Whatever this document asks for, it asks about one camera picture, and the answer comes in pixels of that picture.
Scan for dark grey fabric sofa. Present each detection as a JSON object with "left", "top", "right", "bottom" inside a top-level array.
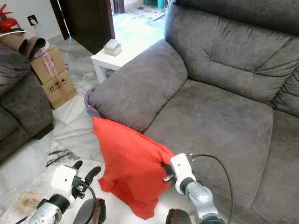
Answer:
[{"left": 89, "top": 0, "right": 299, "bottom": 224}]

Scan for dark robot left leg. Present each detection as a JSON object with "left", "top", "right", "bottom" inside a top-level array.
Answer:
[{"left": 72, "top": 198, "right": 107, "bottom": 224}]

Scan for dark robot leg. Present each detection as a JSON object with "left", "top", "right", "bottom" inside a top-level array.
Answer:
[
  {"left": 72, "top": 198, "right": 107, "bottom": 224},
  {"left": 166, "top": 209, "right": 192, "bottom": 224}
]

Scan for dark robot right leg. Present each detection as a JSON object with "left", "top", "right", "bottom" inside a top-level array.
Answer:
[{"left": 166, "top": 209, "right": 192, "bottom": 224}]

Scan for blue purple basket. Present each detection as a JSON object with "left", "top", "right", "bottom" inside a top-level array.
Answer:
[{"left": 85, "top": 87, "right": 101, "bottom": 118}]

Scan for cardboard box with black symbols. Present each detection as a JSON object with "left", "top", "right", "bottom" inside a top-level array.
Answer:
[{"left": 42, "top": 69, "right": 78, "bottom": 109}]

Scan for grey fabric armchair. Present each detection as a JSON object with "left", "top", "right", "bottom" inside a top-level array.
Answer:
[{"left": 0, "top": 43, "right": 54, "bottom": 161}]

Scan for cardboard box with red tape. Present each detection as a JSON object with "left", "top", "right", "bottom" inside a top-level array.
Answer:
[{"left": 30, "top": 45, "right": 67, "bottom": 84}]

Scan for white tissue box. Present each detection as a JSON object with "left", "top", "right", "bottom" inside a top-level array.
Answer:
[{"left": 104, "top": 39, "right": 122, "bottom": 57}]

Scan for white side table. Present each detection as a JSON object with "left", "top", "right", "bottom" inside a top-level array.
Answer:
[{"left": 91, "top": 38, "right": 169, "bottom": 84}]

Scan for brown rolled mat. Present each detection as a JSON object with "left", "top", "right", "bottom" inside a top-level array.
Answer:
[{"left": 0, "top": 31, "right": 48, "bottom": 60}]

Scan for dark wooden door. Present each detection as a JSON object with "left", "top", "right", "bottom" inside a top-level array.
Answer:
[{"left": 49, "top": 0, "right": 116, "bottom": 54}]

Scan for red fire extinguisher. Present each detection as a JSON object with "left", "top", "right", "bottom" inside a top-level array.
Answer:
[{"left": 0, "top": 4, "right": 21, "bottom": 32}]

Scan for printed papers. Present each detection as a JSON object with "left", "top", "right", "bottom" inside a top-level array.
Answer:
[{"left": 128, "top": 7, "right": 166, "bottom": 20}]

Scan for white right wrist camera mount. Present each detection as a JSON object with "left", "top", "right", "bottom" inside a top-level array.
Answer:
[{"left": 170, "top": 153, "right": 196, "bottom": 182}]

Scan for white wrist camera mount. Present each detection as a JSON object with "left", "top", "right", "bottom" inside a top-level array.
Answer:
[
  {"left": 170, "top": 153, "right": 196, "bottom": 182},
  {"left": 50, "top": 165, "right": 78, "bottom": 194}
]

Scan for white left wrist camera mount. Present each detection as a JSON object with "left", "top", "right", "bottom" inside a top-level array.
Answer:
[{"left": 50, "top": 165, "right": 78, "bottom": 194}]

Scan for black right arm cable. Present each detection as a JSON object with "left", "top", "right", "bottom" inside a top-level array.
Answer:
[{"left": 189, "top": 154, "right": 234, "bottom": 213}]

